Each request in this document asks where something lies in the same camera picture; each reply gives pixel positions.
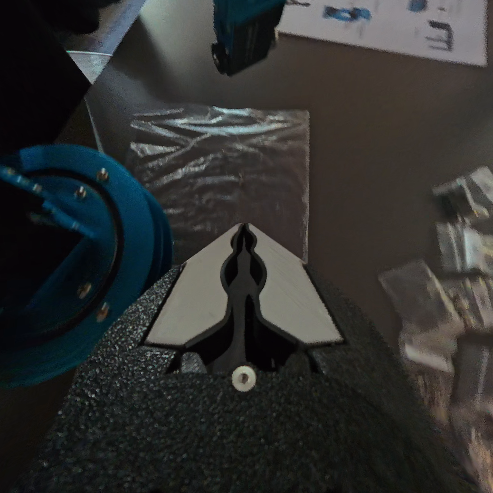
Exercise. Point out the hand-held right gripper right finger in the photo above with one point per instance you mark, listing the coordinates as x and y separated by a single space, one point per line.
300 304

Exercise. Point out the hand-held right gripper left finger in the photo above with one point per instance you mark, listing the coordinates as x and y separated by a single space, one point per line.
188 304

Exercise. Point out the blue robot arm base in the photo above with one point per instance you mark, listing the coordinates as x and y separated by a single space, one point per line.
138 231

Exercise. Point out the blue bracket with black servo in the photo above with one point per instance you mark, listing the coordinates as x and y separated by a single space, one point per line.
246 38

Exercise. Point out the large clear plastic bag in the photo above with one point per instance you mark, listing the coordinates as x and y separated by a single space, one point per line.
223 173

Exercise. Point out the pile of small screw bags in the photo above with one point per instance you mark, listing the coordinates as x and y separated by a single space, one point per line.
450 308

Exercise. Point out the person's dark clothing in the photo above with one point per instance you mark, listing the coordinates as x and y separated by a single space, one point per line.
34 77

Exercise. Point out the open instruction manual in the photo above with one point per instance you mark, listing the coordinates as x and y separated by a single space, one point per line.
385 27

